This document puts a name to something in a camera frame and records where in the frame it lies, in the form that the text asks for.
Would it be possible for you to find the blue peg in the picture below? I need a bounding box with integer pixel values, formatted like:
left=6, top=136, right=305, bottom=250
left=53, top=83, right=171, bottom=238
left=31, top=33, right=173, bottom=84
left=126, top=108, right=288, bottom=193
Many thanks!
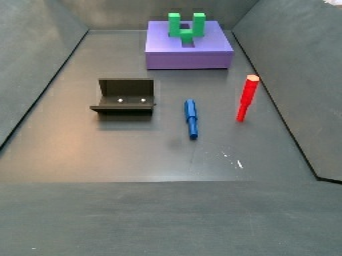
left=185, top=99, right=198, bottom=140

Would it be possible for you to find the dark grey fixture bracket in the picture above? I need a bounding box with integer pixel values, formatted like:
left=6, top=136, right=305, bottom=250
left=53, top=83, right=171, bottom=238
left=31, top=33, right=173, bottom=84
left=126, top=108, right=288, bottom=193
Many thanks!
left=90, top=78, right=155, bottom=115

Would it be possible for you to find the green U-shaped block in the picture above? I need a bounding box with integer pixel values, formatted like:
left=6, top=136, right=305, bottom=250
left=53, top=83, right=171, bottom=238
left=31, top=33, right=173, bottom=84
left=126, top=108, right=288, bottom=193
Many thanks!
left=169, top=13, right=206, bottom=45

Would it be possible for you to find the red peg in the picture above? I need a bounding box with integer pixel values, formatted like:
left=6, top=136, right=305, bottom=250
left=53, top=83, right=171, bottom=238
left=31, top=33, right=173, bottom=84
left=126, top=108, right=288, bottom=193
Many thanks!
left=237, top=75, right=260, bottom=122

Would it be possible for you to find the purple base block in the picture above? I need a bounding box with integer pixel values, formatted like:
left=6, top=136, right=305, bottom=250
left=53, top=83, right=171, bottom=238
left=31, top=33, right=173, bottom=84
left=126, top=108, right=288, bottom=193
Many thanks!
left=145, top=21, right=234, bottom=70

